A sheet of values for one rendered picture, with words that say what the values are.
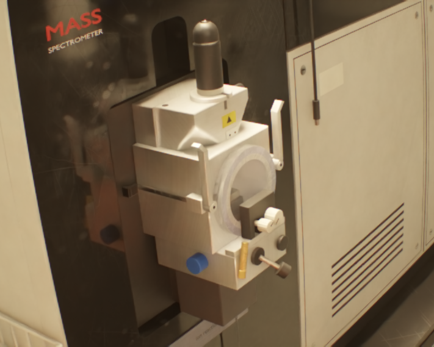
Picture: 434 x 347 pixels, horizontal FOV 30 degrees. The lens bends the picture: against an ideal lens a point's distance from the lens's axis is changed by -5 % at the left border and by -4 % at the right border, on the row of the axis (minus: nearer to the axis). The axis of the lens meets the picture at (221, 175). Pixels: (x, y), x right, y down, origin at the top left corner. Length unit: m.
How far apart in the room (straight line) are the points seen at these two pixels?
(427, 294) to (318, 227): 0.43
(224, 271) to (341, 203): 0.39
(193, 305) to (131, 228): 0.11
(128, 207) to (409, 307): 0.75
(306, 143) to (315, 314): 0.26
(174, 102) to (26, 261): 0.21
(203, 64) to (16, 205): 0.22
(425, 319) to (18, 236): 0.85
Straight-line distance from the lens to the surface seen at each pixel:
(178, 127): 0.79
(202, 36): 0.78
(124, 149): 0.82
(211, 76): 0.79
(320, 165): 1.10
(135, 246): 0.86
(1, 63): 0.71
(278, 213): 0.82
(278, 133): 0.84
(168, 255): 0.86
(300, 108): 1.04
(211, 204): 0.77
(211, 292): 0.87
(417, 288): 1.53
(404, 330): 1.42
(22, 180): 0.74
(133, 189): 0.83
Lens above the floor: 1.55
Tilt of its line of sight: 24 degrees down
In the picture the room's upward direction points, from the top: 5 degrees counter-clockwise
